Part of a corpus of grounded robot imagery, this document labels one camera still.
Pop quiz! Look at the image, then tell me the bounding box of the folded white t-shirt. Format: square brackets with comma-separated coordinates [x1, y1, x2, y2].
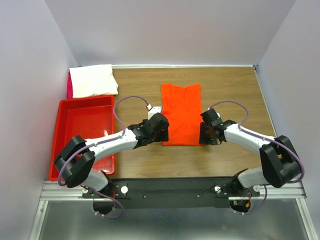
[69, 64, 119, 99]

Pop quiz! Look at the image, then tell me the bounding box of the folded pink t-shirt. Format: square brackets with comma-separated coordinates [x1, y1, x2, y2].
[66, 72, 73, 99]

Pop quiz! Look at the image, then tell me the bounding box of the red plastic bin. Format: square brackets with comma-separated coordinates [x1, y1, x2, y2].
[48, 95, 115, 182]

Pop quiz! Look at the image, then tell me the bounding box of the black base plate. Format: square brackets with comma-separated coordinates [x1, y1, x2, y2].
[77, 176, 261, 210]

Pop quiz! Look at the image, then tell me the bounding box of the orange t-shirt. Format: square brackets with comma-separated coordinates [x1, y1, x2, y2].
[161, 83, 202, 146]

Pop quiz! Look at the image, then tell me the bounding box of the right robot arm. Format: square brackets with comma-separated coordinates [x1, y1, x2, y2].
[199, 108, 304, 193]

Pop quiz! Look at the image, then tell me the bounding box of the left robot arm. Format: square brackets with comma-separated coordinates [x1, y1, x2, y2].
[54, 112, 170, 191]

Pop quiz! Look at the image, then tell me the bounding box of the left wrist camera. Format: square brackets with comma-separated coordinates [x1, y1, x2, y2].
[146, 104, 162, 120]

